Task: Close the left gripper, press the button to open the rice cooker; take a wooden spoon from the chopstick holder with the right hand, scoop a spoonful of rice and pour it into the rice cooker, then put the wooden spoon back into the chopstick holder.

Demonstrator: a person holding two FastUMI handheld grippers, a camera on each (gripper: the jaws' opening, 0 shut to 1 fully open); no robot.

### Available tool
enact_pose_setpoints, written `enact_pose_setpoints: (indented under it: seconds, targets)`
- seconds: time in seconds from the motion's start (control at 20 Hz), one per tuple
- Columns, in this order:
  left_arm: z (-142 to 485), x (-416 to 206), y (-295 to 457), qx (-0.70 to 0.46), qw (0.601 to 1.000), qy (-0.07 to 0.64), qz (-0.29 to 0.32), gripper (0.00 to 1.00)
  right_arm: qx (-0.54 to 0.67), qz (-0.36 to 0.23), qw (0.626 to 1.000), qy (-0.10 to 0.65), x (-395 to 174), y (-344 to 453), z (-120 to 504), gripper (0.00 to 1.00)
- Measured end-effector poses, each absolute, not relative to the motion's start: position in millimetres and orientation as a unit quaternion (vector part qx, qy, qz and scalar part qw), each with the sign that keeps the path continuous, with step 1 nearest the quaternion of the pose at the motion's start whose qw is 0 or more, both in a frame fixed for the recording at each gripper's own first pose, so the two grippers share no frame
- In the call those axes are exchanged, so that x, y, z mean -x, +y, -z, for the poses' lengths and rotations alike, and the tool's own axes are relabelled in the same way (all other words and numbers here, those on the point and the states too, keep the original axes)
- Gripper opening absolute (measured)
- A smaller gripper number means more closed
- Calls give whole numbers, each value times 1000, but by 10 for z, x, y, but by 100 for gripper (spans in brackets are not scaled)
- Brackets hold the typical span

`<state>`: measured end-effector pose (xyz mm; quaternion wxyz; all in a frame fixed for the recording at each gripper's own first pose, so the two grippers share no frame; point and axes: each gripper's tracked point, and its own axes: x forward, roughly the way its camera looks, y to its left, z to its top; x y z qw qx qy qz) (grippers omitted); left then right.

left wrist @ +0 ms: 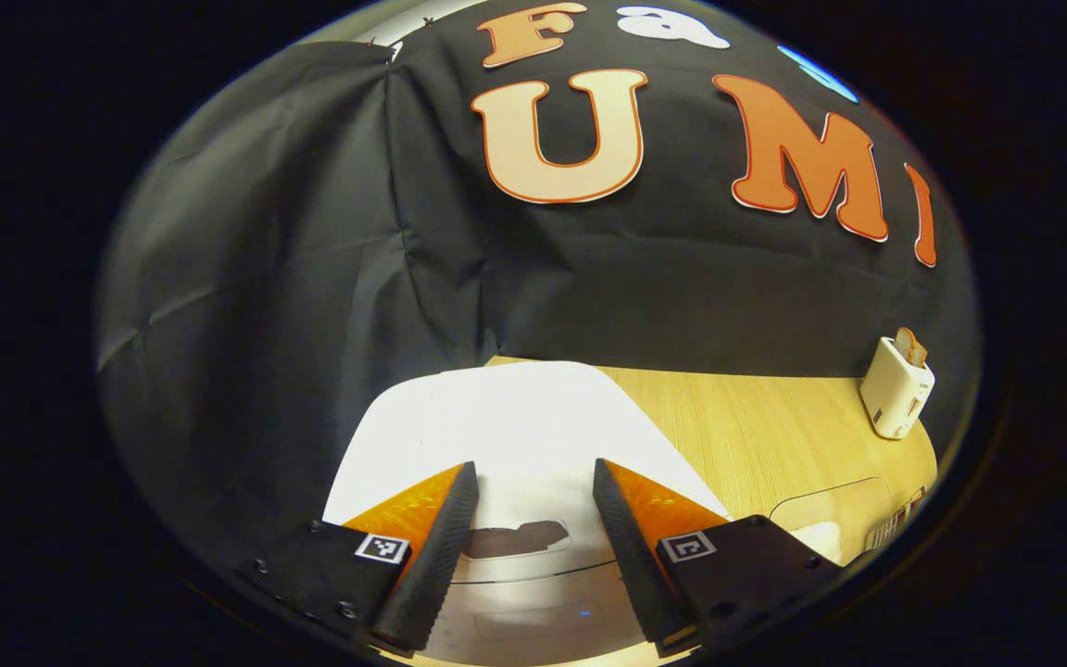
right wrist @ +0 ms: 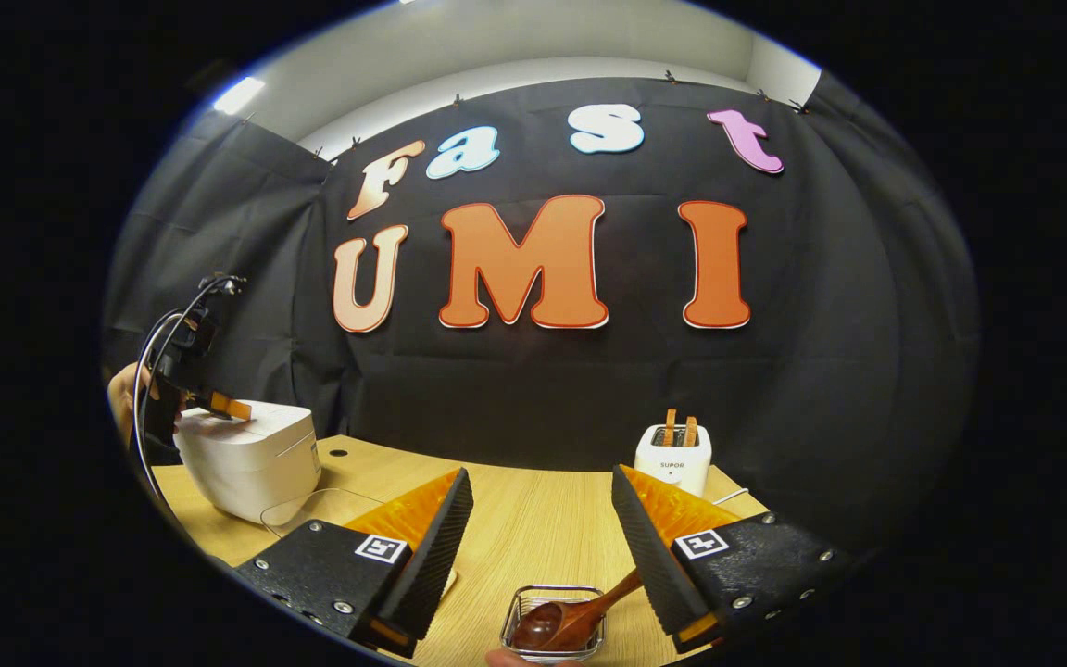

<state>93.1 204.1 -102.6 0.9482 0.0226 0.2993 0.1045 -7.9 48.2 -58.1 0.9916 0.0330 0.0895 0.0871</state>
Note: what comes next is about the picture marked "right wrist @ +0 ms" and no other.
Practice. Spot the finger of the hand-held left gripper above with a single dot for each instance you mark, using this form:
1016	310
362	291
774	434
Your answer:
228	407

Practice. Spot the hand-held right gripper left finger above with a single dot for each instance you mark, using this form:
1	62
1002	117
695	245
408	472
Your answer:
432	565

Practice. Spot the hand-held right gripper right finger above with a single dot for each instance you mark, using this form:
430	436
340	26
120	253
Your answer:
654	556

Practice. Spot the white rice cooker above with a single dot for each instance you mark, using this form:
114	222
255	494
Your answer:
251	463

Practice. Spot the brown wooden spoon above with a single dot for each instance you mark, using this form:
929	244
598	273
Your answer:
580	616

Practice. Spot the transparent chopstick holder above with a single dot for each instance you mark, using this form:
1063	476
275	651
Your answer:
520	611

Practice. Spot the clear plastic rice container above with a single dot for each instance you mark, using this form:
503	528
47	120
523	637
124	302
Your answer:
311	512

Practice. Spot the white toaster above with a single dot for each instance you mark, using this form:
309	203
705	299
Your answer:
672	463

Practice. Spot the toasted bread slice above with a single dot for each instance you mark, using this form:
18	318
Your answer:
671	426
690	431

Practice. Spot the black backdrop cloth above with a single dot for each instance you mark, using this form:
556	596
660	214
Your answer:
543	389

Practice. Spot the ceiling light panel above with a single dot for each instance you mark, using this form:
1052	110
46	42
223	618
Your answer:
239	94

